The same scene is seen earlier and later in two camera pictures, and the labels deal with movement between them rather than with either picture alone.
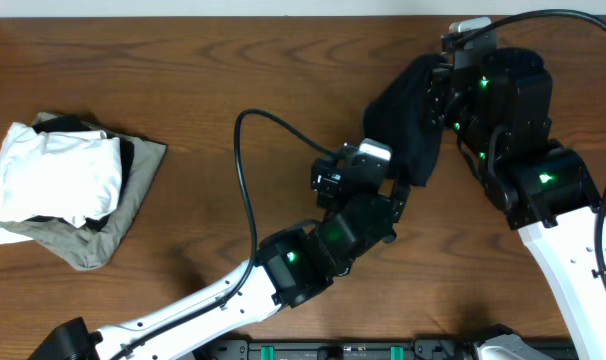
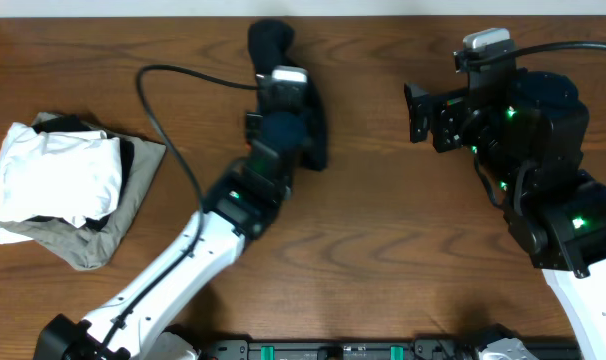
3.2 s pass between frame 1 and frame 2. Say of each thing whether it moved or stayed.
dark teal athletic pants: moved
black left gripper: moved
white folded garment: stayed
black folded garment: stayed
